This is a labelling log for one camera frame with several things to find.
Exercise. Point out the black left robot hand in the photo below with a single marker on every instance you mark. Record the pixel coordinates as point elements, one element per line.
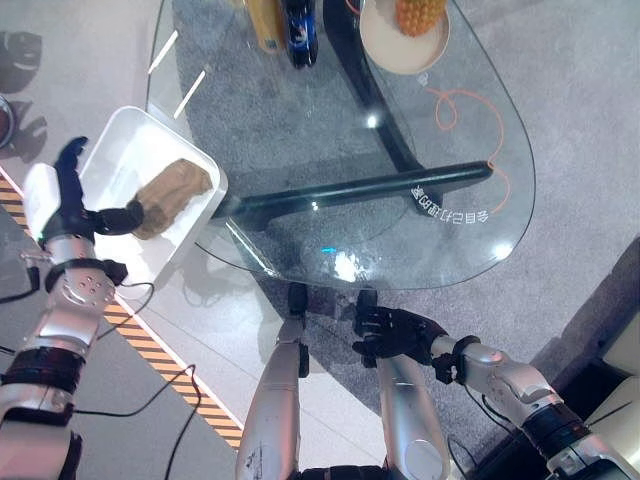
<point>65,200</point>

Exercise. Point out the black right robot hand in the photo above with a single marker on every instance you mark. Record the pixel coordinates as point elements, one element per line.
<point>395,332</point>

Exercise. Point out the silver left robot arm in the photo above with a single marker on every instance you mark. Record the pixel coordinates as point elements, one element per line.
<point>47,350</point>

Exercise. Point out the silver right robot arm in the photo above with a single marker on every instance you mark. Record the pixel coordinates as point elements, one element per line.
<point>525,395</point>

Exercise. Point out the white rectangular basket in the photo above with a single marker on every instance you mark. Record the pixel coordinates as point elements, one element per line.
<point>150,192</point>

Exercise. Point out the silver right robot leg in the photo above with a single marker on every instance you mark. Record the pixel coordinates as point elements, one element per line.
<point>407,415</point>

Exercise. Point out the silver robot leg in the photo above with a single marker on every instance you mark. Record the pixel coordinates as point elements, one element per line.
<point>407,415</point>
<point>275,400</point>

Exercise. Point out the round glass table top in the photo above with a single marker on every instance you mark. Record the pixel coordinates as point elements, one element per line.
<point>450,210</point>

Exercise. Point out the silver left robot leg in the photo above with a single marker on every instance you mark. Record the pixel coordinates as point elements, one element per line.
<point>275,400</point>

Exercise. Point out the black table base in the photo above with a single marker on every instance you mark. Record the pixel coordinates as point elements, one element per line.
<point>360,150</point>

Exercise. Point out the yellow black hazard tape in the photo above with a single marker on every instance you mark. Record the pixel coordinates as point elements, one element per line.
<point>165,362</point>

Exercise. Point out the yellow carton box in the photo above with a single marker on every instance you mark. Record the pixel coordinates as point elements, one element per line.
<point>265,25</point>

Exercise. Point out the blue black bottle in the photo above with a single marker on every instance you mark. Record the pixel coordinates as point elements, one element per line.
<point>300,32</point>

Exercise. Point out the cream round plate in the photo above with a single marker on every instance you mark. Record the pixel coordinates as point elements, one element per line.
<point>405,42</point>

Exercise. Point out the yellow pineapple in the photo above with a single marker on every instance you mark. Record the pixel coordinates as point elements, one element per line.
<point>417,15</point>

